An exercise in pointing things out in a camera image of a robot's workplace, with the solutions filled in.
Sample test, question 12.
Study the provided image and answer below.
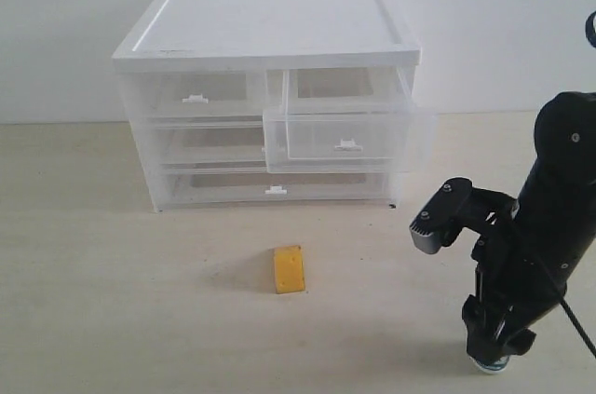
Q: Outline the white plastic drawer cabinet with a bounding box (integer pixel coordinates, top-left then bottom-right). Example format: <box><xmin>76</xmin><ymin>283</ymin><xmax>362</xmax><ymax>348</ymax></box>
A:
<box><xmin>113</xmin><ymin>0</ymin><xmax>421</xmax><ymax>211</ymax></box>

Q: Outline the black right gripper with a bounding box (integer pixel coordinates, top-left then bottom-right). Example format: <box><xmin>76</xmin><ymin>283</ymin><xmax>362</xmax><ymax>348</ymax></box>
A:
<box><xmin>454</xmin><ymin>182</ymin><xmax>535</xmax><ymax>357</ymax></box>

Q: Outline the clear bottom wide drawer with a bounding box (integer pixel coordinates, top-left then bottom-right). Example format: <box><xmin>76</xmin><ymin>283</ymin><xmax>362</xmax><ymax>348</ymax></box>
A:
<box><xmin>157</xmin><ymin>172</ymin><xmax>394</xmax><ymax>210</ymax></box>

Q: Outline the clear wide drawer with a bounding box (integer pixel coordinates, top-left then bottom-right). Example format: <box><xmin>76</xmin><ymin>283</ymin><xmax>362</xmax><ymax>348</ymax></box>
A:
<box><xmin>150</xmin><ymin>121</ymin><xmax>264</xmax><ymax>167</ymax></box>
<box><xmin>157</xmin><ymin>172</ymin><xmax>394</xmax><ymax>210</ymax></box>

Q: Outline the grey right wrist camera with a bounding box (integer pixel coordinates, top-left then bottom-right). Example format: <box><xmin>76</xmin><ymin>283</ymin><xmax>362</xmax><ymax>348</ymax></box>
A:
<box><xmin>409</xmin><ymin>177</ymin><xmax>472</xmax><ymax>255</ymax></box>

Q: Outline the yellow cheese wedge block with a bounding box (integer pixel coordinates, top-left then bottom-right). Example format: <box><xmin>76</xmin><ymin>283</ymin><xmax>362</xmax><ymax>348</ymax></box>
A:
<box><xmin>273</xmin><ymin>245</ymin><xmax>305</xmax><ymax>294</ymax></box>

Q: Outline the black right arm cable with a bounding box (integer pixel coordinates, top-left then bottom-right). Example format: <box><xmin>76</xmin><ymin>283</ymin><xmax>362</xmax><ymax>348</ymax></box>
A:
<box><xmin>493</xmin><ymin>11</ymin><xmax>596</xmax><ymax>358</ymax></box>

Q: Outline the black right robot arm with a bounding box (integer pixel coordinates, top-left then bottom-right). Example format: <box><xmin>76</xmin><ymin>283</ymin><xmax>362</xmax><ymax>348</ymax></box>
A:
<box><xmin>462</xmin><ymin>92</ymin><xmax>595</xmax><ymax>366</ymax></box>

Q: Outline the teal white tape roll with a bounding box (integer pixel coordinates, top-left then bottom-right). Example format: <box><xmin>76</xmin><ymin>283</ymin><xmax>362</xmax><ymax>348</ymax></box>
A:
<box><xmin>472</xmin><ymin>356</ymin><xmax>510</xmax><ymax>374</ymax></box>

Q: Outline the clear middle wide drawer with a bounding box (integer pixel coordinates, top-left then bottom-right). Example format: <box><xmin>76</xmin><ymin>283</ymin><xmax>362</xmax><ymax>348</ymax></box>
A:
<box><xmin>150</xmin><ymin>121</ymin><xmax>264</xmax><ymax>167</ymax></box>

